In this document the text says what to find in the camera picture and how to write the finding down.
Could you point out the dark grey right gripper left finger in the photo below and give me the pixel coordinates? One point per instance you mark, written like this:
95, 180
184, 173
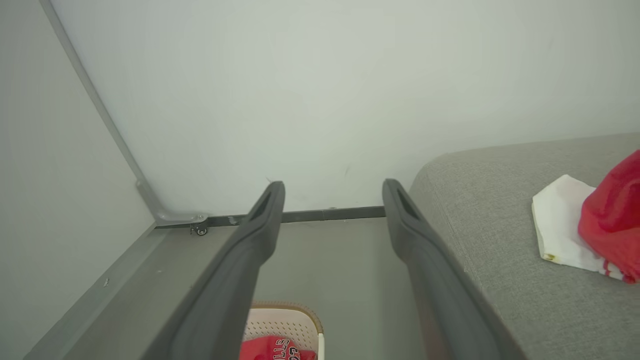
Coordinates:
215, 310

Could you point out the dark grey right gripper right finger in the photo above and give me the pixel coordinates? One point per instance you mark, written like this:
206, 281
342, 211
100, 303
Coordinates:
445, 310

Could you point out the red printed jersey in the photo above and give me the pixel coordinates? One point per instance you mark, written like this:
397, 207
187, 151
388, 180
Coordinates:
265, 350

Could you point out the red and white garment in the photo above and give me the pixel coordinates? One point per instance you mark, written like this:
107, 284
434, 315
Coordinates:
615, 215

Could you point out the grey fabric sofa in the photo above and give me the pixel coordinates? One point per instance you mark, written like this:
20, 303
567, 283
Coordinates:
525, 310

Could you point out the cream perforated laundry basket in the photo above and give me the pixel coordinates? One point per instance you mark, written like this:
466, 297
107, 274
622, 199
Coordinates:
285, 325

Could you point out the small black caster wheel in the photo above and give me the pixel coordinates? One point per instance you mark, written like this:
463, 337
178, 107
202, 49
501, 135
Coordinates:
201, 231

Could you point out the black baseboard strip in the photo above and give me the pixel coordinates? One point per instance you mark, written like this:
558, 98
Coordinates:
325, 215

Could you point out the grey wall skirting strip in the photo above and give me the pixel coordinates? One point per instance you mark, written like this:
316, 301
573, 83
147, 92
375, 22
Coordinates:
95, 300

